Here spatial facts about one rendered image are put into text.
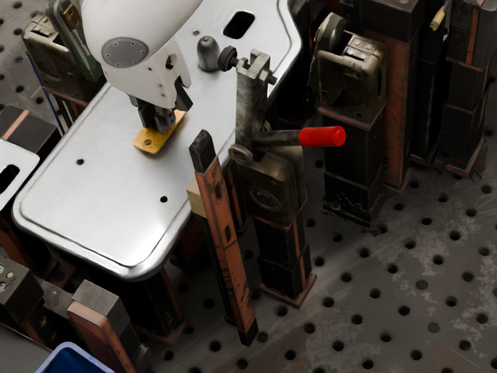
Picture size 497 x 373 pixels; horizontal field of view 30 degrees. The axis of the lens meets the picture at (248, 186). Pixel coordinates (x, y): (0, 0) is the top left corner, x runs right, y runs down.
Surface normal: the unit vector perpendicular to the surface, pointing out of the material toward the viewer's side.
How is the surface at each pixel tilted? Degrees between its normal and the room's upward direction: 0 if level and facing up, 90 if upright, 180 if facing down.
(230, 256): 90
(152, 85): 91
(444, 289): 0
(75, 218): 0
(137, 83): 92
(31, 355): 0
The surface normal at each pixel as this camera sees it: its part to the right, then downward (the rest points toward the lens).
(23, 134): -0.11, -0.54
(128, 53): 0.23, 0.84
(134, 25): 0.04, 0.73
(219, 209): 0.87, 0.36
